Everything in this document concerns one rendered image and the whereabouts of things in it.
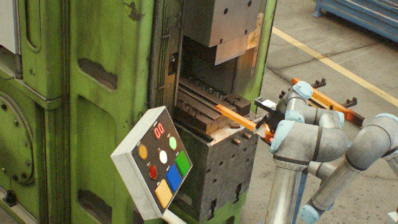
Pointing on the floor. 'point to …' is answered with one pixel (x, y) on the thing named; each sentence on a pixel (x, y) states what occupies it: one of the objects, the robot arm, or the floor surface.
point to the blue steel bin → (365, 14)
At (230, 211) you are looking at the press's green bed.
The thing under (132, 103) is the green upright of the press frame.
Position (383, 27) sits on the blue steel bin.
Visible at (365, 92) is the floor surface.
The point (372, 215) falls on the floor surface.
